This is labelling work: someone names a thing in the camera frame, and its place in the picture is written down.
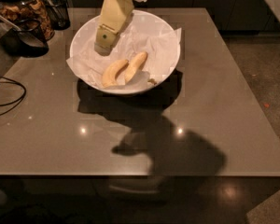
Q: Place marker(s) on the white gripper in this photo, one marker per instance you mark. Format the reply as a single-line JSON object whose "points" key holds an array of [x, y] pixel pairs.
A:
{"points": [[113, 15]]}

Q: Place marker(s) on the yellow banana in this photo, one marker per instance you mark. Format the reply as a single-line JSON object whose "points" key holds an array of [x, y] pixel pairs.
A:
{"points": [[134, 65], [109, 76]]}

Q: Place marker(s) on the white bowl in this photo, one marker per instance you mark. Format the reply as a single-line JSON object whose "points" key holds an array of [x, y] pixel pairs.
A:
{"points": [[165, 47]]}

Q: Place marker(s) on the white paper liner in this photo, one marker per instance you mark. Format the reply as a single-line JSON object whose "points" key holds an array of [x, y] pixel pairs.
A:
{"points": [[152, 44]]}

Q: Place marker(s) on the black mesh pen holder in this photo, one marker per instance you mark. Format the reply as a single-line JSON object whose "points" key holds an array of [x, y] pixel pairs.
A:
{"points": [[58, 14]]}

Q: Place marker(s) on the glass jar with snacks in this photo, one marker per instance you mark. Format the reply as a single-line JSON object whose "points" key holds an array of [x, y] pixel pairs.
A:
{"points": [[20, 10]]}

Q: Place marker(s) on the silver spoon handle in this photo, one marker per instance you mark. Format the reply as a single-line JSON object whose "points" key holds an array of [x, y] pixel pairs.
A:
{"points": [[9, 23]]}

